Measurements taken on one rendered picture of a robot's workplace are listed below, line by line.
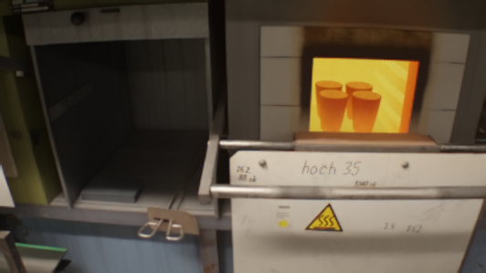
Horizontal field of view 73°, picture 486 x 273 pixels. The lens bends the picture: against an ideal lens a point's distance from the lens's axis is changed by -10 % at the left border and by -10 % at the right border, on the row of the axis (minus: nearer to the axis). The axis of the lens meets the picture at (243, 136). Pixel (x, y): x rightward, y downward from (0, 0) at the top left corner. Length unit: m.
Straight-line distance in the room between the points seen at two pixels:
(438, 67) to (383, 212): 0.36
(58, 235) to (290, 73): 0.97
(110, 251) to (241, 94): 0.75
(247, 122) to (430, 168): 0.44
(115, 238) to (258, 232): 0.57
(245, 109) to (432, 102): 0.46
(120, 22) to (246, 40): 0.29
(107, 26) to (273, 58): 0.39
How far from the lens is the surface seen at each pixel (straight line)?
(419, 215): 0.94
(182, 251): 1.24
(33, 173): 1.19
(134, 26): 0.87
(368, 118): 1.02
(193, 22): 0.83
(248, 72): 0.86
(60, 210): 1.23
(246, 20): 0.83
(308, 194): 0.70
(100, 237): 1.32
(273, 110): 0.87
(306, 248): 0.94
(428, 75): 0.92
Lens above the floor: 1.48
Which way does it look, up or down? 24 degrees down
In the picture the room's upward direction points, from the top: 1 degrees counter-clockwise
